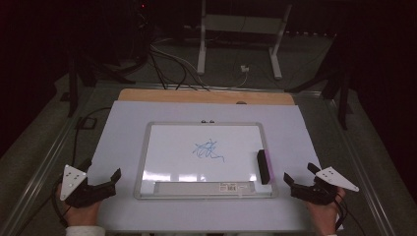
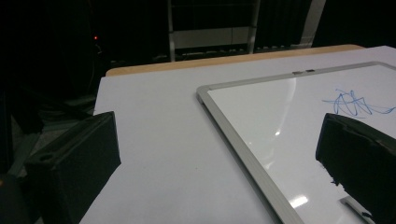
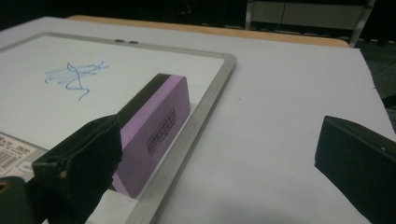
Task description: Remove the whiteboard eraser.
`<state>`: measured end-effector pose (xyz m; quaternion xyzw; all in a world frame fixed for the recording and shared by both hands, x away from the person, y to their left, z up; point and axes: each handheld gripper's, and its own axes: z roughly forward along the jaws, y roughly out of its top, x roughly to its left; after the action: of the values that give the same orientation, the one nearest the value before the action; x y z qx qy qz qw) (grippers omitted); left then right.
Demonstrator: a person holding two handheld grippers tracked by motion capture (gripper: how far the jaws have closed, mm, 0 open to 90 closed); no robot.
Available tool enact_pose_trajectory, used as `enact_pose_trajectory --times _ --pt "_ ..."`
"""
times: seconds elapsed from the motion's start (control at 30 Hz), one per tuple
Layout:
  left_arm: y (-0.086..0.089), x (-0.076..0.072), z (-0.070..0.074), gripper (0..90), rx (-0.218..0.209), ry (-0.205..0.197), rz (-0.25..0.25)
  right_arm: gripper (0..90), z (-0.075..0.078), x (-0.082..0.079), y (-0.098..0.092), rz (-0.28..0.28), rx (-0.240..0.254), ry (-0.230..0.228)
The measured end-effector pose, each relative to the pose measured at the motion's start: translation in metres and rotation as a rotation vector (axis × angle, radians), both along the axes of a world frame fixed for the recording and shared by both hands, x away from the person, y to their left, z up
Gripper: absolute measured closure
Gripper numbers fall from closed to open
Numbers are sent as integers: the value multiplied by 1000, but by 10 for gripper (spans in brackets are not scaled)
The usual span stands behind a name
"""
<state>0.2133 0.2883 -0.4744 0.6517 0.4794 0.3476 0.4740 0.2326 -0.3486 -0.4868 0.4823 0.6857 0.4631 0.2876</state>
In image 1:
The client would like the white plug with cable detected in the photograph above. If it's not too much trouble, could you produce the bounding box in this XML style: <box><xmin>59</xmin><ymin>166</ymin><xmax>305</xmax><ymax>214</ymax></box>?
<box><xmin>209</xmin><ymin>64</ymin><xmax>251</xmax><ymax>89</ymax></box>

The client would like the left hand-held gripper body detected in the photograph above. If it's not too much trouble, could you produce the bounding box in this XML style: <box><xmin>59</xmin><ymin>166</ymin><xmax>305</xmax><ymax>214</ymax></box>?
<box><xmin>59</xmin><ymin>163</ymin><xmax>118</xmax><ymax>209</ymax></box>

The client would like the white sleeve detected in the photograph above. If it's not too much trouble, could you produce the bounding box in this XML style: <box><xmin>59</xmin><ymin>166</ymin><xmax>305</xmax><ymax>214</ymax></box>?
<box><xmin>64</xmin><ymin>224</ymin><xmax>106</xmax><ymax>236</ymax></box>

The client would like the metal floor rail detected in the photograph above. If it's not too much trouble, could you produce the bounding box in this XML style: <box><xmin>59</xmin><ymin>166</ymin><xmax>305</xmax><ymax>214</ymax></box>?
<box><xmin>0</xmin><ymin>88</ymin><xmax>96</xmax><ymax>236</ymax></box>
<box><xmin>323</xmin><ymin>92</ymin><xmax>396</xmax><ymax>236</ymax></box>

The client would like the bundle of black floor cables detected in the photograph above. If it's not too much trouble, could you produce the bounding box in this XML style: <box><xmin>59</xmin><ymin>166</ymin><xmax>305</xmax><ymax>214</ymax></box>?
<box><xmin>148</xmin><ymin>40</ymin><xmax>211</xmax><ymax>91</ymax></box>

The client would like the person's left hand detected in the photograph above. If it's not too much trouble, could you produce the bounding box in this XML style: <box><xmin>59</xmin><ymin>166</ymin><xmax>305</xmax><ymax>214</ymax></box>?
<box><xmin>54</xmin><ymin>183</ymin><xmax>103</xmax><ymax>228</ymax></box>

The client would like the large white sheet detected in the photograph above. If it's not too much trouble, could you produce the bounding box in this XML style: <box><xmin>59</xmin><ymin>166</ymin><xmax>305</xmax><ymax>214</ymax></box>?
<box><xmin>86</xmin><ymin>99</ymin><xmax>346</xmax><ymax>234</ymax></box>

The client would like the black tripod stand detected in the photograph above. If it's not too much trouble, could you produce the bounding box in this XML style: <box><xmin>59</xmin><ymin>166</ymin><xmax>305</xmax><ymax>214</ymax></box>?
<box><xmin>66</xmin><ymin>48</ymin><xmax>136</xmax><ymax>118</ymax></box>
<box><xmin>284</xmin><ymin>35</ymin><xmax>355</xmax><ymax>131</ymax></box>

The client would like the silver framed whiteboard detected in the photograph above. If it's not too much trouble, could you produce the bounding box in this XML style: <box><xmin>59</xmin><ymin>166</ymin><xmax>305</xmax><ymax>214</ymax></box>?
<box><xmin>133</xmin><ymin>121</ymin><xmax>279</xmax><ymax>201</ymax></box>

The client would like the white metal stand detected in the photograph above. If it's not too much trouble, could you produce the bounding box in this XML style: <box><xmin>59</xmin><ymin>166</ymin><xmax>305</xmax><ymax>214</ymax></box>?
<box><xmin>196</xmin><ymin>0</ymin><xmax>294</xmax><ymax>81</ymax></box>

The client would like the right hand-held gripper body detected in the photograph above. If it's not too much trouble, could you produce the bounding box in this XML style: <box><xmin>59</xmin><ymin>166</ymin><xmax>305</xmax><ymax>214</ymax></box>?
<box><xmin>289</xmin><ymin>166</ymin><xmax>360</xmax><ymax>207</ymax></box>

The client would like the purple and black whiteboard eraser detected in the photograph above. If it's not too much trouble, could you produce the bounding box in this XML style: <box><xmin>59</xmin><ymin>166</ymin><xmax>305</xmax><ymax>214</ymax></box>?
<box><xmin>256</xmin><ymin>148</ymin><xmax>275</xmax><ymax>186</ymax></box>

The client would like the person's right hand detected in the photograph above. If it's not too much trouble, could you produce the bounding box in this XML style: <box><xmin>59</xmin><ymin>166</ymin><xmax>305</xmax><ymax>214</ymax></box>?
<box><xmin>305</xmin><ymin>187</ymin><xmax>346</xmax><ymax>236</ymax></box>

